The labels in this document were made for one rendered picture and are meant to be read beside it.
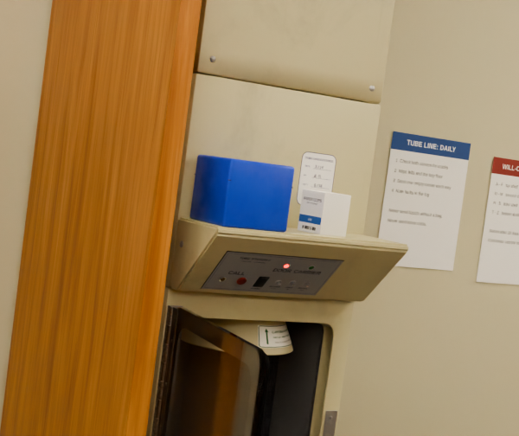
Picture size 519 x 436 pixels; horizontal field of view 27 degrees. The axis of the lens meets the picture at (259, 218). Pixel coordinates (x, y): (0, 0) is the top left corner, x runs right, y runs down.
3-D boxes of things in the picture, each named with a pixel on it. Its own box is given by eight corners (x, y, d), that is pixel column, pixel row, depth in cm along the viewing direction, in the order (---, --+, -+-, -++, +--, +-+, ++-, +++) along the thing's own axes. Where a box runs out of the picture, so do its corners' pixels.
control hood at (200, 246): (167, 287, 151) (176, 216, 150) (355, 298, 167) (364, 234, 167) (205, 303, 141) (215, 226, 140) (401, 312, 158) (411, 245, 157)
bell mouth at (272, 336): (161, 330, 172) (165, 295, 172) (257, 333, 181) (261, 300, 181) (214, 354, 157) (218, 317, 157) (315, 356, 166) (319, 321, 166)
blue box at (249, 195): (189, 218, 150) (196, 153, 150) (250, 224, 155) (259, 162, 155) (222, 227, 142) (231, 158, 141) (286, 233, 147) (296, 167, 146)
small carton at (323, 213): (297, 230, 156) (302, 189, 156) (323, 232, 159) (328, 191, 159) (319, 234, 152) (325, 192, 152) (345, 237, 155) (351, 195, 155)
